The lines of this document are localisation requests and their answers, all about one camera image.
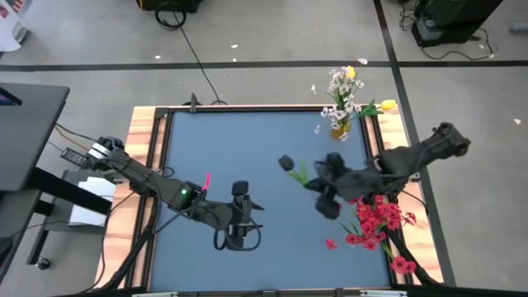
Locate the dark purple artificial tulip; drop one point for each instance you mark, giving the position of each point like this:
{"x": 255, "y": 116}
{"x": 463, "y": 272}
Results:
{"x": 286, "y": 163}

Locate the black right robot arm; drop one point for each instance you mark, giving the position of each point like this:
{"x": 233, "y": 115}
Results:
{"x": 412, "y": 158}

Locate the white floor object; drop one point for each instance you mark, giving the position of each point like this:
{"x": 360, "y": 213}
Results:
{"x": 12, "y": 29}

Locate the loose red flower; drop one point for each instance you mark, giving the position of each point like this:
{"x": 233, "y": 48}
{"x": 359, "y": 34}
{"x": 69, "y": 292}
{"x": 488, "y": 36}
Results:
{"x": 331, "y": 244}

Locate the white box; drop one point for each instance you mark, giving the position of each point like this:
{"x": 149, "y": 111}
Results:
{"x": 92, "y": 204}

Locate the black power brick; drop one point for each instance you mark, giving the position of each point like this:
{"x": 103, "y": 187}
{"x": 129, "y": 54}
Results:
{"x": 74, "y": 157}

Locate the black equipment case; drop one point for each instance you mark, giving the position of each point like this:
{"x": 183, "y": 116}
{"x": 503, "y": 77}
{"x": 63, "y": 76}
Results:
{"x": 453, "y": 18}

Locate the white artificial flower bunch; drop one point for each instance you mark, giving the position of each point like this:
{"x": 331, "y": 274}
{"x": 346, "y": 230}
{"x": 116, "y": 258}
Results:
{"x": 340, "y": 88}

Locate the black caster wheel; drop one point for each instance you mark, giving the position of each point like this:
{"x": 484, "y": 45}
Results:
{"x": 43, "y": 263}

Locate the black aluminium table frame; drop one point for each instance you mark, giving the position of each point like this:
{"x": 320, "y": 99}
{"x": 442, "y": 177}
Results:
{"x": 161, "y": 136}

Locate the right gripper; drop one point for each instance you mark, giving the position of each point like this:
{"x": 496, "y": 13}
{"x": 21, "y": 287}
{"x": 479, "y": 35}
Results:
{"x": 336, "y": 185}

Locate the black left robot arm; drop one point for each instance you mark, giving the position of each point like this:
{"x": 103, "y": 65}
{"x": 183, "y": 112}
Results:
{"x": 140, "y": 175}

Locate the red artificial flower bunch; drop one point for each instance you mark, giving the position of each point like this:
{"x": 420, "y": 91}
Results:
{"x": 371, "y": 220}

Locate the yellow artificial tulip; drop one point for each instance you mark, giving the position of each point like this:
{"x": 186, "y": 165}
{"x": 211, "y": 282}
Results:
{"x": 350, "y": 72}
{"x": 388, "y": 105}

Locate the yellow textured glass vase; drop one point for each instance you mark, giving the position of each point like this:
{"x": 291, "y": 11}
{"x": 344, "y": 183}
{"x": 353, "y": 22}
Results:
{"x": 339, "y": 132}

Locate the black desk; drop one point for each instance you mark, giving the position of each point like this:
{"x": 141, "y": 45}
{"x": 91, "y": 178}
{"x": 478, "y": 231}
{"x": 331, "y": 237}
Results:
{"x": 29, "y": 132}

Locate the black clamp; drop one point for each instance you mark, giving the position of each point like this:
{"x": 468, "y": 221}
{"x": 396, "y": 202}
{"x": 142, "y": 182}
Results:
{"x": 192, "y": 103}

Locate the black floor box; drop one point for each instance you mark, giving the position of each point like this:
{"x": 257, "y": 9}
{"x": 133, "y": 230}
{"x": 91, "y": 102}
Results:
{"x": 169, "y": 4}

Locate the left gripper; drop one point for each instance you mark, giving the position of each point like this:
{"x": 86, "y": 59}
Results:
{"x": 237, "y": 214}

